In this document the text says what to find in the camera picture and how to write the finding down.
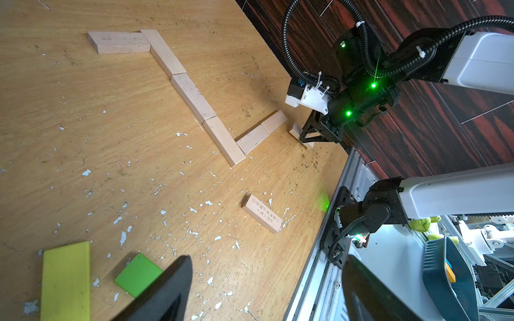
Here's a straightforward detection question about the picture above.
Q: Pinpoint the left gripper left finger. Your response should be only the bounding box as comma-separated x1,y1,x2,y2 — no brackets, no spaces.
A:
113,255,193,320

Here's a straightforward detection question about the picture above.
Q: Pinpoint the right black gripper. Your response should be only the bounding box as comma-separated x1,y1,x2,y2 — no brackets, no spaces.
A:
299,32,401,144

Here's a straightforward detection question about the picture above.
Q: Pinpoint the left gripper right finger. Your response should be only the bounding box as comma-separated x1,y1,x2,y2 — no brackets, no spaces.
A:
342,255,420,320

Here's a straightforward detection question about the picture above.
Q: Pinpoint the short green block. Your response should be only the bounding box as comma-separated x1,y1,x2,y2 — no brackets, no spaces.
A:
114,253,163,298

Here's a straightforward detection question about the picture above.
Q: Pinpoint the yellow block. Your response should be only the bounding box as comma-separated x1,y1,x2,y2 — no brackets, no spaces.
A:
40,242,91,320

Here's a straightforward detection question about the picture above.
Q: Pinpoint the natural wood block crosswise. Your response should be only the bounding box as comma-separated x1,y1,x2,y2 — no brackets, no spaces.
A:
87,32,151,54

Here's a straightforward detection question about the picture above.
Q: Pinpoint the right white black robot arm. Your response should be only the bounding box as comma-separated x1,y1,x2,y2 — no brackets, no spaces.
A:
288,1,513,178

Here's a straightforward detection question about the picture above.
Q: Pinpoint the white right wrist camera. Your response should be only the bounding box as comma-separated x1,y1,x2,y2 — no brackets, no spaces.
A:
285,79,329,115

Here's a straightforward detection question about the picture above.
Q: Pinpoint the aluminium front rail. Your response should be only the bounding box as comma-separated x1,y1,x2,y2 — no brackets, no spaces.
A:
283,148,378,320

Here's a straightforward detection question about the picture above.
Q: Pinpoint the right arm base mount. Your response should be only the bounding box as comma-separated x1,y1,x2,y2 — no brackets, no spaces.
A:
320,186,362,270

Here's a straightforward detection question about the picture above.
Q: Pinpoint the teal bin outside enclosure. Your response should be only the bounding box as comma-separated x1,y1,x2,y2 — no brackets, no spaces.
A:
422,238,480,321

